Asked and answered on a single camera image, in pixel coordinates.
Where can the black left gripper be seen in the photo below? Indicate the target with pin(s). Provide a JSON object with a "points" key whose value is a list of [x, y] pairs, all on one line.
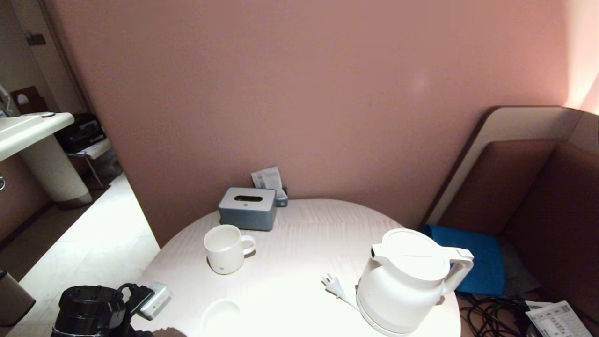
{"points": [[89, 311]]}

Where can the white electric kettle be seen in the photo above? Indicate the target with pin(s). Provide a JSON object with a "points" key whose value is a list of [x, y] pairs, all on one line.
{"points": [[402, 281]]}

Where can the grey tissue box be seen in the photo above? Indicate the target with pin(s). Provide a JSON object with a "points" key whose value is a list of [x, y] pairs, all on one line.
{"points": [[248, 213]]}

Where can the dark waste bin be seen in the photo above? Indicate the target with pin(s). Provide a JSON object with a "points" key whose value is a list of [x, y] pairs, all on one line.
{"points": [[11, 299]]}

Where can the clear plastic bag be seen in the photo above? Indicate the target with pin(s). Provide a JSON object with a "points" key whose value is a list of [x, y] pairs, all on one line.
{"points": [[110, 164]]}

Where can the metal stool with white top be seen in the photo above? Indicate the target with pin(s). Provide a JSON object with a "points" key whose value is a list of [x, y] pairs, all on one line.
{"points": [[96, 149]]}

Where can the white round kettle base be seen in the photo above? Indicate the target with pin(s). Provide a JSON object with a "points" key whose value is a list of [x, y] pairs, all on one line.
{"points": [[369, 323]]}

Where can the black box appliance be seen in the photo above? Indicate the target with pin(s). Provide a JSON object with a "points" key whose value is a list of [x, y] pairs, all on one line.
{"points": [[79, 133]]}

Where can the brown wooden tissue holder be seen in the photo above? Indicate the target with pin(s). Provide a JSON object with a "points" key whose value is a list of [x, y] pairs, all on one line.
{"points": [[29, 105]]}

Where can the blue cushion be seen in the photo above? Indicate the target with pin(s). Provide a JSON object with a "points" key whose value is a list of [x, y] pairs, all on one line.
{"points": [[482, 262]]}

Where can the grey cloth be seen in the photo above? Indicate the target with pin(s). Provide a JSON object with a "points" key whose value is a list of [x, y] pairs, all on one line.
{"points": [[517, 271]]}

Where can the printed paper sheet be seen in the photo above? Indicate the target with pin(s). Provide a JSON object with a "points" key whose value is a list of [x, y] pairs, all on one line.
{"points": [[559, 320]]}

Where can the brown upholstered sofa bench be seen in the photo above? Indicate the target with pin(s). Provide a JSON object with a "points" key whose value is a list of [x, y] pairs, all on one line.
{"points": [[552, 210]]}

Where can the white pedestal sink counter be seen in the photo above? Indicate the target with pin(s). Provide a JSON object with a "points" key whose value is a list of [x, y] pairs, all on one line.
{"points": [[51, 168]]}

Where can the dark wall fixture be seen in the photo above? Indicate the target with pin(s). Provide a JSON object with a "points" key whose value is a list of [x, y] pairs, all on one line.
{"points": [[36, 39]]}

